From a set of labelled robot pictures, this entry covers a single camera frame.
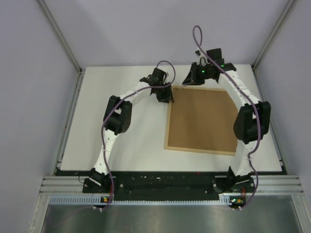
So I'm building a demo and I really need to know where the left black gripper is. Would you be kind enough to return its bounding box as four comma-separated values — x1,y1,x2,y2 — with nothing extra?
154,82,174,104

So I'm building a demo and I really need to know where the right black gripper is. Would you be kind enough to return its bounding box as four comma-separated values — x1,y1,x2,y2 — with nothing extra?
183,63,212,87

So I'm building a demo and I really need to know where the light wooden picture frame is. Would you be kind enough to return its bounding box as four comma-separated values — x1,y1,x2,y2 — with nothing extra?
164,86,238,156

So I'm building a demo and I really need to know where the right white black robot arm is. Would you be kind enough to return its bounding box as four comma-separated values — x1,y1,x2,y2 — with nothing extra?
182,48,271,194

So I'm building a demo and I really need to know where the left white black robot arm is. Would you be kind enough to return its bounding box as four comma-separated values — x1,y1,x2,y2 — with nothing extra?
89,67,173,193

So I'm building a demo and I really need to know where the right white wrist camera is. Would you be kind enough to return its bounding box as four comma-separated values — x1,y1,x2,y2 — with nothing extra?
195,49,208,66

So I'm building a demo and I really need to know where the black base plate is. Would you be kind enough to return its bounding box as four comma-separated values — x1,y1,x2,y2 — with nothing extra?
83,171,255,201

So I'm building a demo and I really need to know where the left aluminium corner post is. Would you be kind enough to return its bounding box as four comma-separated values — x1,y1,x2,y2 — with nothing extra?
36,0,84,73

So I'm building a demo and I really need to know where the aluminium corner post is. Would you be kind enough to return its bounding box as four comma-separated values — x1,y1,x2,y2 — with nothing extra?
251,0,298,70
36,0,84,73

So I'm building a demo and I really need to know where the grey slotted cable duct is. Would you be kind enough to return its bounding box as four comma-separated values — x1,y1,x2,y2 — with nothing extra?
49,195,245,207

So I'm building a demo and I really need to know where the right aluminium corner post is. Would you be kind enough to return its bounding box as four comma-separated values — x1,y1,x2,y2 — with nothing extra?
251,0,298,70

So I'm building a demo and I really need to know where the aluminium front rail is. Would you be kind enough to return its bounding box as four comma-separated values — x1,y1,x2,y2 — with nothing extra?
39,175,304,195

